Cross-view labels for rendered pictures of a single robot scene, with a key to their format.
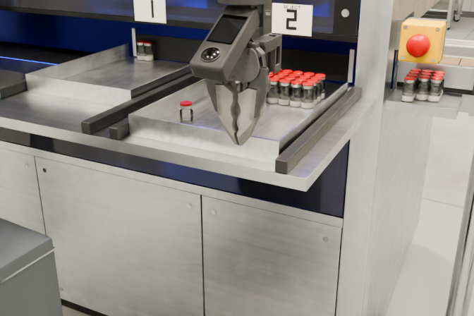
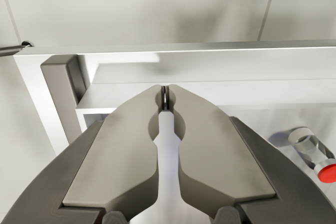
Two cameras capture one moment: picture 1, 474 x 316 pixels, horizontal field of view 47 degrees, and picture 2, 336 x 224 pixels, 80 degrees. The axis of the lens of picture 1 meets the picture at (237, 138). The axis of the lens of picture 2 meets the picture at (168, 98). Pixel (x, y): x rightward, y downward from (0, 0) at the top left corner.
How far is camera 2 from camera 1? 0.69 m
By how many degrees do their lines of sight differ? 41
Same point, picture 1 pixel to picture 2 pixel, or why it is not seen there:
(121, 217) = not seen: hidden behind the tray
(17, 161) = not seen: outside the picture
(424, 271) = not seen: hidden behind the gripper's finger
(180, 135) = (303, 89)
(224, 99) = (212, 146)
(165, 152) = (312, 45)
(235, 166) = (157, 50)
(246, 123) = (131, 105)
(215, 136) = (225, 97)
